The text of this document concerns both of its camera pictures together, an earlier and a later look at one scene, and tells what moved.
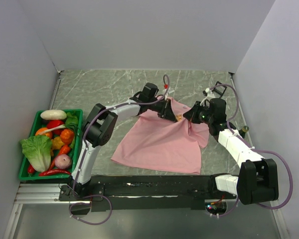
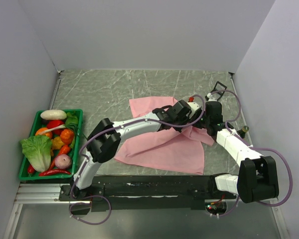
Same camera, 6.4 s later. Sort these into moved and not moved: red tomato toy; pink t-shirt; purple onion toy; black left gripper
Moved: black left gripper
Not moved: pink t-shirt; red tomato toy; purple onion toy
